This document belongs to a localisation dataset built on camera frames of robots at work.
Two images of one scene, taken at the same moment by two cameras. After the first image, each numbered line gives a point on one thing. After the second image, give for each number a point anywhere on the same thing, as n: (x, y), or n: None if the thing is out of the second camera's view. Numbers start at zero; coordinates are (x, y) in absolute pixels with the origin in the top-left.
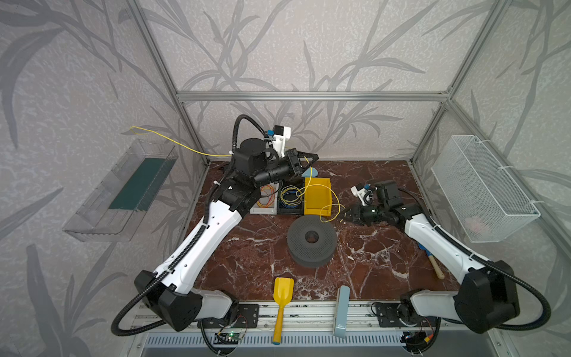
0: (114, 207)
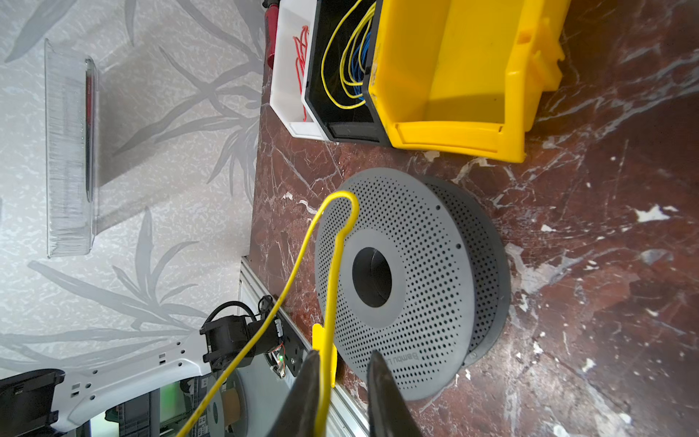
0: (71, 152)
